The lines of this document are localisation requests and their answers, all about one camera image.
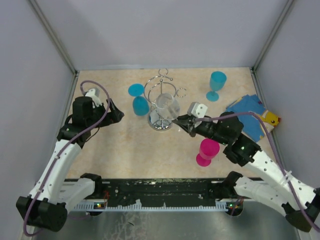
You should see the blue Pikachu cloth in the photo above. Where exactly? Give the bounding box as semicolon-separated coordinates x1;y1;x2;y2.
226;94;281;143

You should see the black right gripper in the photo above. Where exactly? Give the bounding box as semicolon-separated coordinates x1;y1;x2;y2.
172;113;229;145

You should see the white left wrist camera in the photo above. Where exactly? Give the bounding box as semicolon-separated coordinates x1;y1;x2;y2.
84;87;103;109

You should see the clear wine glass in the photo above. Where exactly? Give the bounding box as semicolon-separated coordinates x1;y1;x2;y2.
155;93;180;121

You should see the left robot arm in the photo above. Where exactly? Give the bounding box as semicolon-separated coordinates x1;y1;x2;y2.
16;96;124;232

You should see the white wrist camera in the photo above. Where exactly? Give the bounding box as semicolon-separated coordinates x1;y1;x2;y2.
187;102;208;118
84;87;103;109

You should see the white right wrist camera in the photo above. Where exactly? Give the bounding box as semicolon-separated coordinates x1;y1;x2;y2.
187;102;208;118

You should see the pink wine glass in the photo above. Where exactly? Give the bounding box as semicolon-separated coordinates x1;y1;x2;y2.
196;138;220;167

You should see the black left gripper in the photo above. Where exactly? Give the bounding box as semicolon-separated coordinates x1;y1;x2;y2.
86;98;124;130

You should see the chrome wine glass rack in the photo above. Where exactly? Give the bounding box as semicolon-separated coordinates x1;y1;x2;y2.
143;68;180;132

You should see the blue wine glass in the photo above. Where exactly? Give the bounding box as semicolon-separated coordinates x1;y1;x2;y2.
128;83;150;117
206;71;227;102

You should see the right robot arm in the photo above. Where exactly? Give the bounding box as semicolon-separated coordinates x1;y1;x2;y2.
173;112;320;233

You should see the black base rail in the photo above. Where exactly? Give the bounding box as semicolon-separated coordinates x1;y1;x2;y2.
97;178;238;208

